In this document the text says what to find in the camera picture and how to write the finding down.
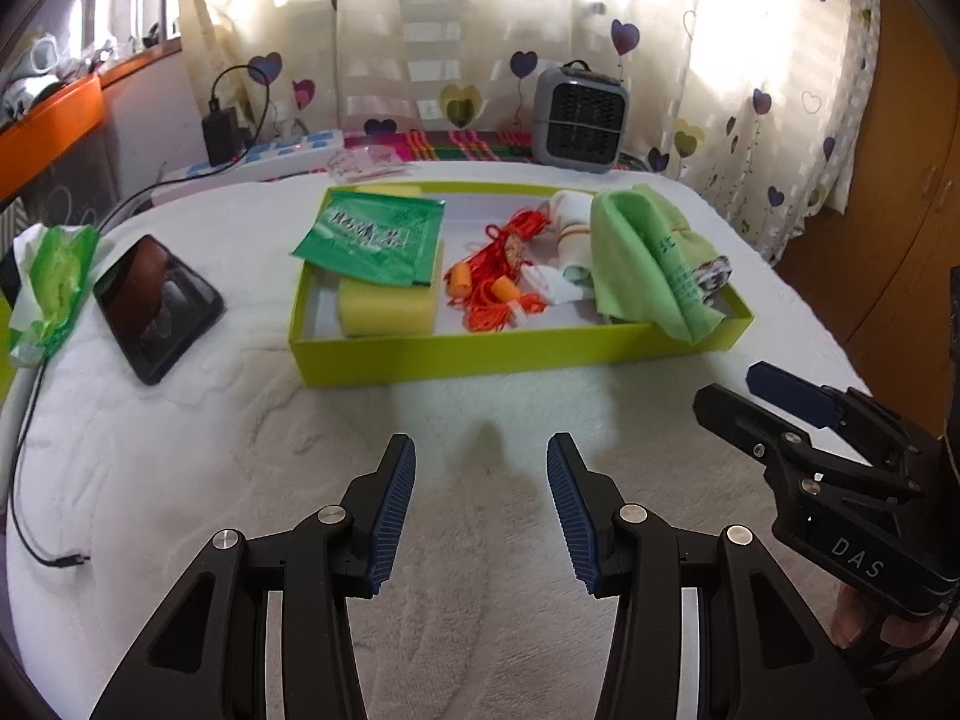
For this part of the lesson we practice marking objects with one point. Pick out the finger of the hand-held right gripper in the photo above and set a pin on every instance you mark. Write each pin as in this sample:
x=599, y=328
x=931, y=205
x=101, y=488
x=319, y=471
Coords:
x=739, y=416
x=787, y=390

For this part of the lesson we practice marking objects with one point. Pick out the white banded sock roll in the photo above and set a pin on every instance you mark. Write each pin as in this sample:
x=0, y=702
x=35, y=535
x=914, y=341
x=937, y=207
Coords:
x=574, y=240

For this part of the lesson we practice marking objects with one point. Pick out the green foil packet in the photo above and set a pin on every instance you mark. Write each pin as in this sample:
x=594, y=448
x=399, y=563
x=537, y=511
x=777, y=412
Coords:
x=367, y=232

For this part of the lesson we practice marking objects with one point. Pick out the clear plastic packet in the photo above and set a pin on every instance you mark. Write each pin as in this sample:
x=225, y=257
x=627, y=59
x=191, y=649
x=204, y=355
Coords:
x=367, y=161

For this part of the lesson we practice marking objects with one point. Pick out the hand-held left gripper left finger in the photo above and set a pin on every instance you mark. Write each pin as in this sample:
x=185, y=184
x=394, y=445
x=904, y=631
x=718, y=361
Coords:
x=394, y=510

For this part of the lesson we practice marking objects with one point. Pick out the light green cloth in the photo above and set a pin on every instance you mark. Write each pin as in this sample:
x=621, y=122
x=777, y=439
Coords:
x=637, y=255

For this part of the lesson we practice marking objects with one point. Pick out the green tissue pack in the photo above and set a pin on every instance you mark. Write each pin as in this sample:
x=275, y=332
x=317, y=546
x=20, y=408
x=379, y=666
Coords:
x=56, y=277

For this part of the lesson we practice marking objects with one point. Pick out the yellow sponge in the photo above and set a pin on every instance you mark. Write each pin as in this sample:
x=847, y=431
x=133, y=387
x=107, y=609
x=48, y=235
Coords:
x=390, y=311

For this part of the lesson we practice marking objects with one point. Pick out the red tassel mask ornament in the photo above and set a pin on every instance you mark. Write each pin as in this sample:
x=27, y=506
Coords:
x=487, y=300

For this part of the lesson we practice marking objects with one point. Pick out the heart print curtain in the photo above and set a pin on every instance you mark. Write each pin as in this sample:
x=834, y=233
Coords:
x=420, y=15

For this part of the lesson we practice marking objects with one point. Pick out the black charger adapter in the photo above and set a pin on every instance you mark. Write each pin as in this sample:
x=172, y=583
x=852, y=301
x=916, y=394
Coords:
x=223, y=136

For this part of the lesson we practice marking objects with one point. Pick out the wooden cabinet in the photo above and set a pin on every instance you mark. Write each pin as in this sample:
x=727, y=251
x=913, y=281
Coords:
x=900, y=202

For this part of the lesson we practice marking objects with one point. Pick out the white blue power strip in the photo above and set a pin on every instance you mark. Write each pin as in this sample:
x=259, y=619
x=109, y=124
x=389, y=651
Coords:
x=300, y=144

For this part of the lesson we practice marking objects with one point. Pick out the plaid cloth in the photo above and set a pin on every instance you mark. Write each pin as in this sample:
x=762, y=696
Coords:
x=465, y=144

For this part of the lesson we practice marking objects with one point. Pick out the person's right hand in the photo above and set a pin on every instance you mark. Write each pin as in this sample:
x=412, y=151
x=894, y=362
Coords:
x=862, y=630

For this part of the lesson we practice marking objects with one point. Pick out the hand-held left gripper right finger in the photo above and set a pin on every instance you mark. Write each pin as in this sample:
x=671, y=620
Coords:
x=574, y=510

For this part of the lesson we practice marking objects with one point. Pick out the white crumpled cloths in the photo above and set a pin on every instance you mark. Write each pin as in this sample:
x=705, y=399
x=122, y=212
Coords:
x=37, y=60

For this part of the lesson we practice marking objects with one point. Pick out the dark glass cabinet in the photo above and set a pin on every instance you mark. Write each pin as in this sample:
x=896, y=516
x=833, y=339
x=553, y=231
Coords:
x=67, y=180

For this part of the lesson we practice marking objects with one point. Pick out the lime green cardboard box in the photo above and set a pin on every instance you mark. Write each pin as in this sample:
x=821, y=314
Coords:
x=450, y=356

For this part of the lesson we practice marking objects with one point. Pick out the grey desktop fan heater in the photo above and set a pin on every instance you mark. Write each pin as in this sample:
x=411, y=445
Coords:
x=581, y=120

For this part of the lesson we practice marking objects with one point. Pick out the black smartphone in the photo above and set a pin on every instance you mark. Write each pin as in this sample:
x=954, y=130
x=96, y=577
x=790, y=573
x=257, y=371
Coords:
x=157, y=307

